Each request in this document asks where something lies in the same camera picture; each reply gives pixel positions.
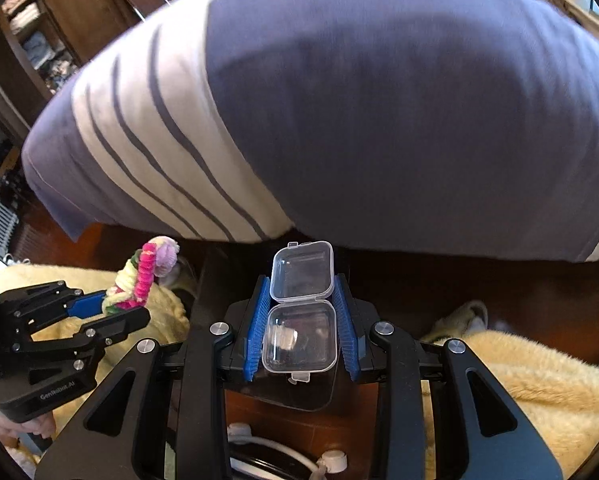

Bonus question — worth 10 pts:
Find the clear plastic box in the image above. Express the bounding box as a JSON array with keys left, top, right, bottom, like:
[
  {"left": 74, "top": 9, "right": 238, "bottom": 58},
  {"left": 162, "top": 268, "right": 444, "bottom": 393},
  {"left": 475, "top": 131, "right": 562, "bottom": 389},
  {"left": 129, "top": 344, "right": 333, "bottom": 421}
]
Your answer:
[{"left": 260, "top": 241, "right": 340, "bottom": 385}]

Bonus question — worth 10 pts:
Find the colourful pipe cleaner craft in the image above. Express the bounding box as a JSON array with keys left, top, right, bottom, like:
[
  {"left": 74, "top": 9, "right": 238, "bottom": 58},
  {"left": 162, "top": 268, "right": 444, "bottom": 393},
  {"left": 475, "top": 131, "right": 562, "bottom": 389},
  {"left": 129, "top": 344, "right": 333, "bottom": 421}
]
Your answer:
[{"left": 102, "top": 236, "right": 181, "bottom": 317}]

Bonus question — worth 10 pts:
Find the person's left hand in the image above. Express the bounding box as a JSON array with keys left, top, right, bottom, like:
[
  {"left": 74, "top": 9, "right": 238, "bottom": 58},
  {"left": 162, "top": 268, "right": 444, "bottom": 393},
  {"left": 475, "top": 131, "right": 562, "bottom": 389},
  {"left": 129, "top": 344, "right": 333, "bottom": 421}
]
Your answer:
[{"left": 0, "top": 405, "right": 57, "bottom": 443}]

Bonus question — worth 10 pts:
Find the grey cloth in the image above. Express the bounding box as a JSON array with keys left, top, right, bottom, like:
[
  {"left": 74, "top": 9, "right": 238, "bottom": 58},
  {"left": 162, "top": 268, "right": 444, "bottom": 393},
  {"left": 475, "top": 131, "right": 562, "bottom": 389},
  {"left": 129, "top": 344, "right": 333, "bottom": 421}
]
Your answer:
[{"left": 422, "top": 300, "right": 490, "bottom": 343}]

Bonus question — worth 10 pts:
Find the blue white striped blanket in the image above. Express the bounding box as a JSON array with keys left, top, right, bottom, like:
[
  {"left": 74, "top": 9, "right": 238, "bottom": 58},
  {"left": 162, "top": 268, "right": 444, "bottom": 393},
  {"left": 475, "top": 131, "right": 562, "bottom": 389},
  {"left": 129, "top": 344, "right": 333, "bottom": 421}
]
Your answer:
[{"left": 22, "top": 0, "right": 599, "bottom": 263}]

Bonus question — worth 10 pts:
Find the brown wooden wardrobe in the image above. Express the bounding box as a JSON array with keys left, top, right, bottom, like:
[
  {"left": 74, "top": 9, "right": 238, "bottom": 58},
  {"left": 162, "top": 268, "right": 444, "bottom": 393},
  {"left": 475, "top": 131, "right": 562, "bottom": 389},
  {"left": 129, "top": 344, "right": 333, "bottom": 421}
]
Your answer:
[{"left": 0, "top": 0, "right": 190, "bottom": 126}]

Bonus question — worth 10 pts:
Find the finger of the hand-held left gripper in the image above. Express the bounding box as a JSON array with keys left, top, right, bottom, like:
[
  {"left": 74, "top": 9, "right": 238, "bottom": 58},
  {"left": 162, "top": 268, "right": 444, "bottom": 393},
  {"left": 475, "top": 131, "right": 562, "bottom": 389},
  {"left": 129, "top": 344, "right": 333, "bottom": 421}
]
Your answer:
[
  {"left": 0, "top": 280, "right": 111, "bottom": 331},
  {"left": 9, "top": 306, "right": 151, "bottom": 378}
]

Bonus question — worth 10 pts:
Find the pile of folded clothes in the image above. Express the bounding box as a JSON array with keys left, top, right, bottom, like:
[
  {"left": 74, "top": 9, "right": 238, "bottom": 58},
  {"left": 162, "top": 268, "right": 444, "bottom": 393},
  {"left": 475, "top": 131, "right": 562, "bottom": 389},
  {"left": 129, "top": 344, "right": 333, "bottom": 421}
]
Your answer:
[{"left": 2, "top": 0, "right": 85, "bottom": 91}]

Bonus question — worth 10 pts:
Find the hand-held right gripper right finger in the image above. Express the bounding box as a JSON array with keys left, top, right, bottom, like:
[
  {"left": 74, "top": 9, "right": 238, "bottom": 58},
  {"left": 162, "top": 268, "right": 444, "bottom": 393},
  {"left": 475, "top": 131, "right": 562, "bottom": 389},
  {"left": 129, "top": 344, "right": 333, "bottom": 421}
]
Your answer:
[{"left": 331, "top": 275, "right": 565, "bottom": 480}]

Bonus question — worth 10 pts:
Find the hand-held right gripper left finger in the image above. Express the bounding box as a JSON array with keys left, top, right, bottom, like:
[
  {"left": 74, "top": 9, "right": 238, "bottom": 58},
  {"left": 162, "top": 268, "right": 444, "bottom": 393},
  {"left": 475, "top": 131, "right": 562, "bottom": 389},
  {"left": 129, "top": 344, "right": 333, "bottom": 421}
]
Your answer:
[{"left": 34, "top": 275, "right": 273, "bottom": 480}]

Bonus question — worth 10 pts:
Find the yellow fleece blanket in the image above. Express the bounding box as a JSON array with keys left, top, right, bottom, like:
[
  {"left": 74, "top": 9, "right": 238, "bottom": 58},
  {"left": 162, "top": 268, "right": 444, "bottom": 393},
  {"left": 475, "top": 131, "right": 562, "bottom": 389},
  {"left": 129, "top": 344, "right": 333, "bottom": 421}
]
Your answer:
[{"left": 0, "top": 260, "right": 599, "bottom": 480}]

